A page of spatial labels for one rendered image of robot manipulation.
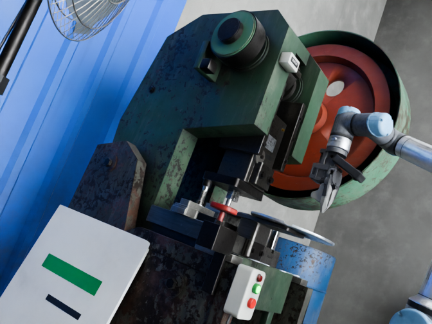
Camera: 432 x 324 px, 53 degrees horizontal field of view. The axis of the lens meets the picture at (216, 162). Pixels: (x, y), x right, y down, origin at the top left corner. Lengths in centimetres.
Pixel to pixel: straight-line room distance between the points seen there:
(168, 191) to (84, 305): 47
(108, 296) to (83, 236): 28
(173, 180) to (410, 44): 443
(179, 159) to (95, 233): 40
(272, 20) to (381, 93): 58
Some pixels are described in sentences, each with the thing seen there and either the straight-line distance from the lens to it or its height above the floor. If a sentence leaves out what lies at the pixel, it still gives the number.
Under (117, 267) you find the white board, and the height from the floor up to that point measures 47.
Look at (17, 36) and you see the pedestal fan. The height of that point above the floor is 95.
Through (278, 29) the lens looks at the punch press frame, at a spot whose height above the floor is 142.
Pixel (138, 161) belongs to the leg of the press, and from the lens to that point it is 160.
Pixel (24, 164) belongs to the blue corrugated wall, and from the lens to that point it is 234.
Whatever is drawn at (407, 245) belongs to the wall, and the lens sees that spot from 477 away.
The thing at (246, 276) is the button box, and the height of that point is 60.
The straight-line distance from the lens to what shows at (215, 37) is 155.
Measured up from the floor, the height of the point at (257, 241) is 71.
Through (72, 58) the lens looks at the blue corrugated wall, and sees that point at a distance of 243.
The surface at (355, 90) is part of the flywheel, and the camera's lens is 201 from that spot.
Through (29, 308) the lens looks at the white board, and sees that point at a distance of 167.
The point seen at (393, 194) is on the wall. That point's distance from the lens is 492.
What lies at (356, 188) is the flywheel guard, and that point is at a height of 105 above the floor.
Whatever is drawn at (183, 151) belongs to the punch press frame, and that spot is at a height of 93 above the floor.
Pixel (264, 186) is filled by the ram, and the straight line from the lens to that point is 157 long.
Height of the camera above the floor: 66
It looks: 10 degrees up
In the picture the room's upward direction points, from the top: 20 degrees clockwise
